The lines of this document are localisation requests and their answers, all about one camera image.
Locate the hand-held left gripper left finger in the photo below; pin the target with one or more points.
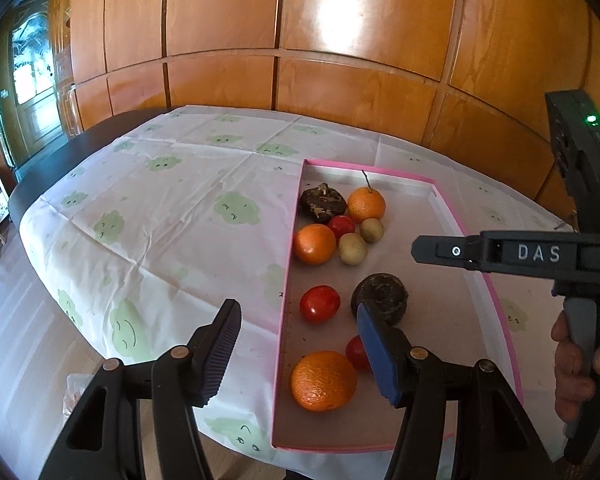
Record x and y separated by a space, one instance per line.
220 355

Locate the small beige kiwi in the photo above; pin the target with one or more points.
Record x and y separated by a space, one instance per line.
352 249

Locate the wooden door with glass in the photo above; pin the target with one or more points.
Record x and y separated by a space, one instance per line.
35 125

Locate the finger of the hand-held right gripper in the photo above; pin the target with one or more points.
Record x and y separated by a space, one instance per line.
505 252

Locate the dark brown persimmon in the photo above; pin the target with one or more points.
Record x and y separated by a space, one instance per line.
322 203
385 292

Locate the white cloud-print tablecloth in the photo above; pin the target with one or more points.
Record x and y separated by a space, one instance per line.
180 235

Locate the tan longan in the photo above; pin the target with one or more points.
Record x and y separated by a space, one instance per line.
372 230

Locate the orange with stem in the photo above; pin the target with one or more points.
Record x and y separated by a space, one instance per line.
366 206

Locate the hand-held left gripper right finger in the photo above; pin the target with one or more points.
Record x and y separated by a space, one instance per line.
377 355

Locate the pink shallow cardboard box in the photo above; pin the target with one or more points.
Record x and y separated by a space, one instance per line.
430 310

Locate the clear plastic bag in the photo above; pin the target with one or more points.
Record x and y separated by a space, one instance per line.
75 390

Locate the wooden panelled wardrobe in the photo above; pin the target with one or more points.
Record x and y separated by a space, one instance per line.
220 35

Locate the dark red tomato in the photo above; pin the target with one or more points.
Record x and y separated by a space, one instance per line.
341 226

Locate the dark wooden table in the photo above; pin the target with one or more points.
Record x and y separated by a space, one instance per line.
65 160

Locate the person's right hand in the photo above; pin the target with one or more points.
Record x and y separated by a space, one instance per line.
570 390

